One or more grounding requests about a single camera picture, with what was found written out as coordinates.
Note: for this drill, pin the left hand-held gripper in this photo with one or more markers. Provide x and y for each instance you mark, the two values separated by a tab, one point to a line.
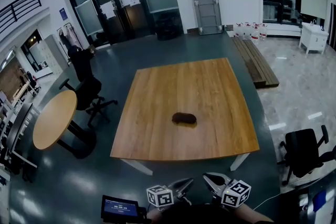
160	195

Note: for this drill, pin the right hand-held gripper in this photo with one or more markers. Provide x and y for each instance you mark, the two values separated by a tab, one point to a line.
236	192

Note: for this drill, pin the black soft pouch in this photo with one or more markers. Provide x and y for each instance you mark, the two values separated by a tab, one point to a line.
183	118

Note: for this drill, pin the person's right forearm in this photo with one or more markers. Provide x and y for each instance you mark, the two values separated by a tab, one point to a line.
254	215

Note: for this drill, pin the person's left forearm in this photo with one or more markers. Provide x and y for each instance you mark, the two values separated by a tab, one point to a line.
155	217

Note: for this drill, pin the white table leg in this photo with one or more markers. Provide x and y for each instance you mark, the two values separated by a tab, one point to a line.
136	166
240	161

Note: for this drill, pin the person's black shirt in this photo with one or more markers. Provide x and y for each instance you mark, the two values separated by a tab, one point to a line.
207	215

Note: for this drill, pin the black monitor screen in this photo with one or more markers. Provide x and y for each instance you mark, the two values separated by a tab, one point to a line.
119	208

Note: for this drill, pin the black office chair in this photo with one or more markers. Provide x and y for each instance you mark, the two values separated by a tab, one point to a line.
84	81
302	149

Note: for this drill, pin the wooden plank bench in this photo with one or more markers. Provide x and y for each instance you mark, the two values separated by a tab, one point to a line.
256	63

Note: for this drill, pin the round wooden table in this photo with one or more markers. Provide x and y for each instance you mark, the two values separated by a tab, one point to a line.
53	120

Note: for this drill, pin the row of clear water jugs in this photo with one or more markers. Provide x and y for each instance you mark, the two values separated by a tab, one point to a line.
250	32

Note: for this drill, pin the black bulky bag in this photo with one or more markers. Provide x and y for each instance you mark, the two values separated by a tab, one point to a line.
168	27

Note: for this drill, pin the white cabinet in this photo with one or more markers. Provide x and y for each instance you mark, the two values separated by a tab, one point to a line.
313	38

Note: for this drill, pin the dark desk divider panel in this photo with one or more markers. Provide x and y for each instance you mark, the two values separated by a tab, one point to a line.
19	126

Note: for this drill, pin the black framed glass doors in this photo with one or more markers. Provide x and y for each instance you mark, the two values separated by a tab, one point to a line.
126	15

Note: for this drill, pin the clothes rack with garments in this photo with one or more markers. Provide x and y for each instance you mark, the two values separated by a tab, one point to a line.
68	34

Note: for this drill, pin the black metal railing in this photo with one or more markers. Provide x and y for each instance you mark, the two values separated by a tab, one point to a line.
18	8

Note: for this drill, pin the blue wall sign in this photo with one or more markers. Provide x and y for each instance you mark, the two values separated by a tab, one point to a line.
62	13

